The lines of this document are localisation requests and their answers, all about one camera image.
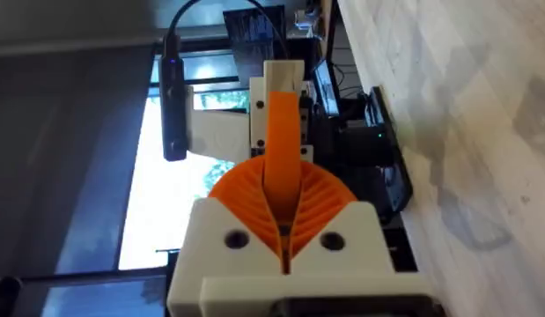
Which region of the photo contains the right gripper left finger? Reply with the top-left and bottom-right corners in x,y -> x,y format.
166,156 -> 286,317

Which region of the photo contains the orange ribbed wedge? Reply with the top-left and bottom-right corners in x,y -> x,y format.
262,90 -> 303,226

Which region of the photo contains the dark flat panel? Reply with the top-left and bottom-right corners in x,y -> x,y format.
222,4 -> 287,88

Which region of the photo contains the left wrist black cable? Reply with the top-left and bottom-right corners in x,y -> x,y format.
165,0 -> 291,61

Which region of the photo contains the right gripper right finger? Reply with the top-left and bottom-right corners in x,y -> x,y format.
290,160 -> 397,276

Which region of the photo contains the computer monitor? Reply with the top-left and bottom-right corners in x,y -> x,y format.
313,58 -> 342,118

